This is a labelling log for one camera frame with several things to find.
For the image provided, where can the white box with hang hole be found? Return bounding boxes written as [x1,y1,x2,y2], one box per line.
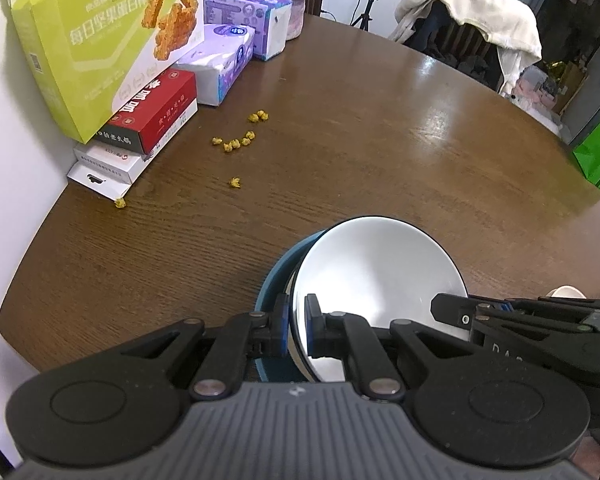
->
[67,160,133,200]

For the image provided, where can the dark clothes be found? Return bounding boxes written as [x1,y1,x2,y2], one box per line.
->
[425,0,501,91]

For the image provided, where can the green snack box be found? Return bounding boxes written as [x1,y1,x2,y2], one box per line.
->
[7,0,206,145]

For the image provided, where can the white box with red logo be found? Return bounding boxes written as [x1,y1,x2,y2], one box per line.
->
[73,135,146,184]

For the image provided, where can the blue bowl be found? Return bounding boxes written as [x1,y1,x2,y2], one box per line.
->
[254,230,326,385]

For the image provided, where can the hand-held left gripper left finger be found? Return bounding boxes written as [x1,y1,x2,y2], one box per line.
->
[110,292,290,401]

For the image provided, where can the cream jacket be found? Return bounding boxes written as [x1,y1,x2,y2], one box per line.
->
[387,0,543,98]

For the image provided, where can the large cream plate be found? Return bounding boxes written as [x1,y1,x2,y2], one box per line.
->
[291,216,469,385]

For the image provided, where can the purple flat tissue pack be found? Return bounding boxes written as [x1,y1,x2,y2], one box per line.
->
[172,23,255,107]

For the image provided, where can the purple cube tissue pack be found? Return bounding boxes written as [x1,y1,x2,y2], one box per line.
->
[203,0,294,62]

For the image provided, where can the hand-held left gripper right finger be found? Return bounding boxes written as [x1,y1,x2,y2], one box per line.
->
[304,294,482,402]

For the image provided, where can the dark wooden dining chair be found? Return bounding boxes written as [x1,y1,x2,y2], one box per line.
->
[430,10,501,91]

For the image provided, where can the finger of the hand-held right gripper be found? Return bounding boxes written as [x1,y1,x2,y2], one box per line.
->
[430,293,600,336]
[491,296,600,317]

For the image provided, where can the scattered yellow flower buds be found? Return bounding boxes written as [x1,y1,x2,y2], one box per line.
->
[113,109,271,210]

